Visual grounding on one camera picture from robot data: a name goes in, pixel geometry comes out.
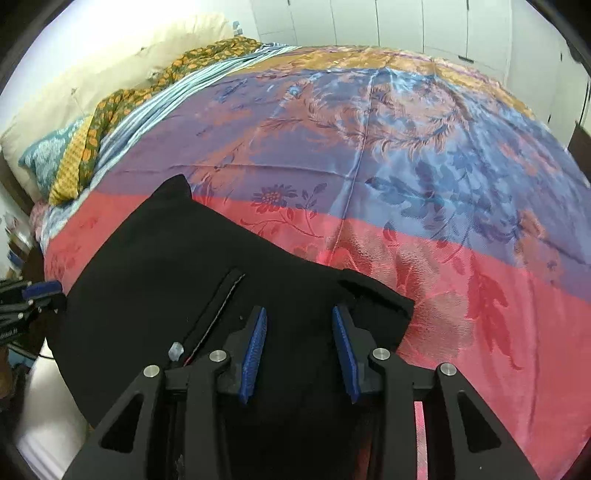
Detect yellow floral blanket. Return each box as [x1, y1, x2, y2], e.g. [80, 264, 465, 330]
[46, 36, 263, 206]

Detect white wardrobe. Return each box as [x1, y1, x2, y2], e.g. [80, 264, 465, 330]
[250, 0, 590, 145]

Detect teal patterned pillow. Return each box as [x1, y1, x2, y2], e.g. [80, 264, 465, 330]
[18, 116, 91, 200]

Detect dark wooden nightstand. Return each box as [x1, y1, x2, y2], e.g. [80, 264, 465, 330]
[568, 122, 591, 181]

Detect striped blue bedsheet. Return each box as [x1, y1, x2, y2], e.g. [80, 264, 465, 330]
[34, 43, 296, 250]

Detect cream padded headboard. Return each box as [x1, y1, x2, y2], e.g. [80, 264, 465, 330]
[1, 13, 233, 201]

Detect colourful satin bedspread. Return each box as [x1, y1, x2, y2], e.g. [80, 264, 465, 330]
[43, 47, 590, 479]

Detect black pants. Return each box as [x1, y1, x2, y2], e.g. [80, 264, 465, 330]
[48, 175, 414, 479]

